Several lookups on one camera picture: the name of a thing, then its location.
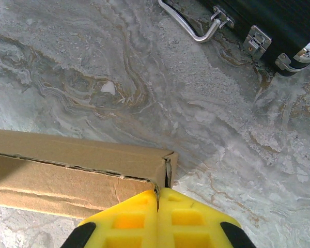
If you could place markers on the black hard case chrome trim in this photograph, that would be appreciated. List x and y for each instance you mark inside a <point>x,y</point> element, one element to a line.
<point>273,20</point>

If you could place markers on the brown cardboard box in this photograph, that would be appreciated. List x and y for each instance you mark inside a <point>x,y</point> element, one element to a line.
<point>67,180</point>

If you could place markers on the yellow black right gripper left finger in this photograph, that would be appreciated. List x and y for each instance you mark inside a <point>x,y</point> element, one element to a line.
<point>147,206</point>

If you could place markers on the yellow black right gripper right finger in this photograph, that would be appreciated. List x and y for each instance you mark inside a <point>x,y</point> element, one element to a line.
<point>165,214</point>

